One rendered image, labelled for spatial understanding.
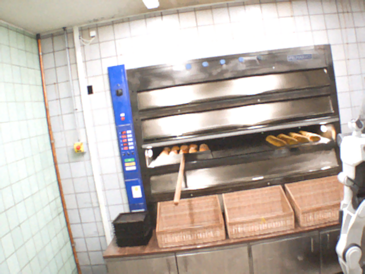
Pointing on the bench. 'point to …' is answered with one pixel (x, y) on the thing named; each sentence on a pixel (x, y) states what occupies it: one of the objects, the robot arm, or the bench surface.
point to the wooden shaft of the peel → (179, 182)
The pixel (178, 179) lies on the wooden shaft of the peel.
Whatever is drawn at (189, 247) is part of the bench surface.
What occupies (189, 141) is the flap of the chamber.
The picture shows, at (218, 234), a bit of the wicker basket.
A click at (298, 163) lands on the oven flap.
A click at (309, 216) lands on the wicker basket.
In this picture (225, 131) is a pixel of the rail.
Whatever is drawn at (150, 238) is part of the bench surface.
